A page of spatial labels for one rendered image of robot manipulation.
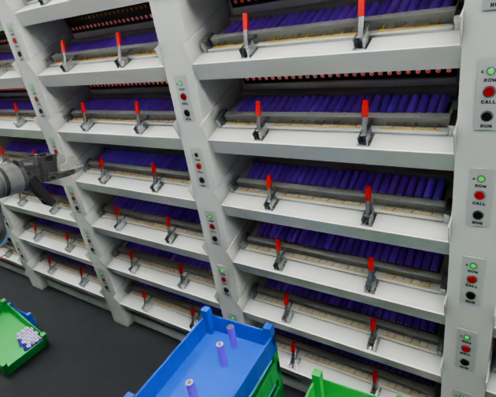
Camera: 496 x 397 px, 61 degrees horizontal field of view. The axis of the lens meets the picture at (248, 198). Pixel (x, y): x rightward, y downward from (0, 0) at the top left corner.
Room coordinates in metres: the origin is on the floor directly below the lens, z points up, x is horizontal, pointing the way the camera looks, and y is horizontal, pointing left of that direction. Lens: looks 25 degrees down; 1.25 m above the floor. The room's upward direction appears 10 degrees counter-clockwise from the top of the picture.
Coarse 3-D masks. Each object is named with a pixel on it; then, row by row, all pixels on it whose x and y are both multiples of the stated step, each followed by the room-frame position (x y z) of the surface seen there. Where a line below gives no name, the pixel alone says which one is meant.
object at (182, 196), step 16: (96, 144) 1.63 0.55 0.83; (80, 160) 1.56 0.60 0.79; (80, 176) 1.53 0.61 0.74; (96, 176) 1.49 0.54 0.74; (112, 176) 1.45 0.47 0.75; (144, 176) 1.37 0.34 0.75; (160, 176) 1.33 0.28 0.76; (112, 192) 1.41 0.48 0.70; (128, 192) 1.34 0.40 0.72; (144, 192) 1.28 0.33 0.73; (160, 192) 1.25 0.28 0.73; (176, 192) 1.22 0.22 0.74; (192, 192) 1.14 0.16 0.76; (192, 208) 1.18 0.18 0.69
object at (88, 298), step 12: (60, 288) 1.90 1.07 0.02; (72, 288) 1.83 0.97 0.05; (84, 300) 1.78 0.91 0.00; (96, 300) 1.71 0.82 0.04; (132, 312) 1.55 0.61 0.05; (144, 324) 1.51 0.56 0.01; (156, 324) 1.45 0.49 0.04; (180, 336) 1.37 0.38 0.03; (288, 384) 1.06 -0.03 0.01; (300, 384) 1.03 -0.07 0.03
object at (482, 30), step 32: (480, 0) 0.71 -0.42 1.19; (480, 32) 0.71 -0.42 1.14; (480, 160) 0.70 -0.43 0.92; (480, 256) 0.69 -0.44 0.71; (448, 288) 0.72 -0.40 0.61; (448, 320) 0.72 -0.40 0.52; (480, 320) 0.68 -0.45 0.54; (448, 352) 0.72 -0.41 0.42; (480, 352) 0.68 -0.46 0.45; (448, 384) 0.71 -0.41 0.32; (480, 384) 0.67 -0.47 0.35
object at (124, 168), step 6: (90, 162) 1.55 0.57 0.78; (96, 162) 1.53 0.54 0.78; (108, 162) 1.50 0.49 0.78; (108, 168) 1.49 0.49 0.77; (114, 168) 1.46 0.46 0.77; (120, 168) 1.44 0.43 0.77; (126, 168) 1.42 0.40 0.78; (132, 168) 1.40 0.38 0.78; (138, 168) 1.39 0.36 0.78; (144, 168) 1.37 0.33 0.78; (150, 168) 1.36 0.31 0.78; (156, 168) 1.35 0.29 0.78; (126, 174) 1.41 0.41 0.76; (144, 174) 1.36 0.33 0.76; (150, 174) 1.35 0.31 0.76; (156, 174) 1.34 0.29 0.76; (168, 174) 1.30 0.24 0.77; (174, 174) 1.28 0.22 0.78; (180, 174) 1.26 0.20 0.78; (186, 174) 1.25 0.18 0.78
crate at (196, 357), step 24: (192, 336) 0.81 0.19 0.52; (216, 336) 0.83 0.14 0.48; (240, 336) 0.81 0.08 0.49; (264, 336) 0.75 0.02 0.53; (168, 360) 0.73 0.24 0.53; (192, 360) 0.77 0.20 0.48; (216, 360) 0.75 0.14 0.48; (240, 360) 0.74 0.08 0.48; (264, 360) 0.71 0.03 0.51; (144, 384) 0.67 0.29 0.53; (168, 384) 0.71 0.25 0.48; (216, 384) 0.68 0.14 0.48; (240, 384) 0.63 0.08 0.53
